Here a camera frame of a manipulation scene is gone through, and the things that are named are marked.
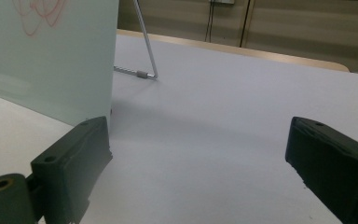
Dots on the metal whiteboard stand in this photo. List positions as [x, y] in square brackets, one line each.
[146, 37]

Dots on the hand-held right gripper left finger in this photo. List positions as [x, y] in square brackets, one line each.
[71, 161]

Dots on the wooden table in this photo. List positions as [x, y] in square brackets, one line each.
[261, 53]

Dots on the wooden wall strip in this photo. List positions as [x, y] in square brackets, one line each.
[250, 15]

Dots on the white table cover sheet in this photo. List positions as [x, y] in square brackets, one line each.
[205, 124]

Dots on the frosted glass whiteboard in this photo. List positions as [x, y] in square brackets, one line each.
[52, 62]

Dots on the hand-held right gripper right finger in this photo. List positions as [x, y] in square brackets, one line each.
[338, 161]

